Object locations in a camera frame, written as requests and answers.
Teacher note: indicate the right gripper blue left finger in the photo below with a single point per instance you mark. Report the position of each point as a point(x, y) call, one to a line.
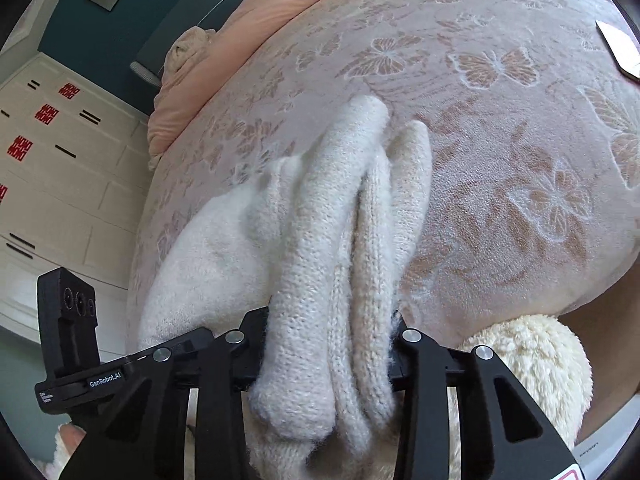
point(248, 361)

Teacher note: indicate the left hand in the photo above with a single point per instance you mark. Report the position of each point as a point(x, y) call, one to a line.
point(70, 437)

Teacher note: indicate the beige crumpled cloth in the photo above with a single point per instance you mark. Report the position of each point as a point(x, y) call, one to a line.
point(189, 46)

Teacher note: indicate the pink duvet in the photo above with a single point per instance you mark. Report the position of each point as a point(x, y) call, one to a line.
point(184, 95)

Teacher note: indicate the teal padded headboard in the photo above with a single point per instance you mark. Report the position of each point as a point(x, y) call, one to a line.
point(207, 14)

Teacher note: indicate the white phone on bed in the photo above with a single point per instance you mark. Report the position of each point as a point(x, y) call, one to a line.
point(622, 47)

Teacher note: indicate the floral beige bedspread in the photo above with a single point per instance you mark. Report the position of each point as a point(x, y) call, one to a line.
point(535, 139)

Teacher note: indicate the white wardrobe red stickers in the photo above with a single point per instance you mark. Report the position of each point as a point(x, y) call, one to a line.
point(74, 179)

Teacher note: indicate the white knit cardigan black buttons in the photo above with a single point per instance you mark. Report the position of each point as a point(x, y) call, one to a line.
point(321, 239)

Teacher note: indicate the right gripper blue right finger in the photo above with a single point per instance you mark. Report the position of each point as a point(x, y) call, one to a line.
point(397, 362)

